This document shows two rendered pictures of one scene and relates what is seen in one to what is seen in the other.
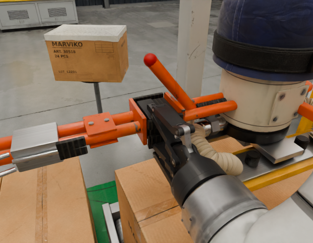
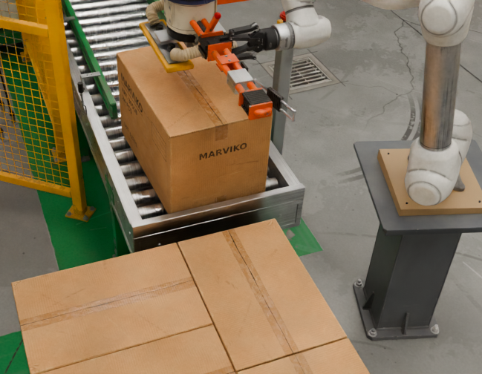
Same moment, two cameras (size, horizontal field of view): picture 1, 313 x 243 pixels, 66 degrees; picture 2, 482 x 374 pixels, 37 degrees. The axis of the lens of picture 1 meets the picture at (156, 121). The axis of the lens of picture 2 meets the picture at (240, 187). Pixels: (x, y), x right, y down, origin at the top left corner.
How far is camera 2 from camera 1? 2.35 m
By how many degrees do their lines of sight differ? 71
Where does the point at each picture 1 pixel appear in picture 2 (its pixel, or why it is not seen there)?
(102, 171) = not seen: outside the picture
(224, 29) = not seen: outside the picture
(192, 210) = (284, 36)
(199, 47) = not seen: outside the picture
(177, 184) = (272, 40)
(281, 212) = (295, 14)
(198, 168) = (269, 30)
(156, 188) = (193, 115)
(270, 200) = (208, 69)
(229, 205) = (287, 26)
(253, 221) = (293, 23)
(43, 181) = (62, 314)
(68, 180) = (67, 284)
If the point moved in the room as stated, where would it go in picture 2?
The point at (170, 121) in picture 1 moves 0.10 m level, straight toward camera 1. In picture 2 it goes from (248, 28) to (278, 30)
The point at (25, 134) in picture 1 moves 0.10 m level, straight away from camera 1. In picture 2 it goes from (239, 78) to (212, 87)
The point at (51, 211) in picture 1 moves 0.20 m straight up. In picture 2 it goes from (121, 290) to (117, 249)
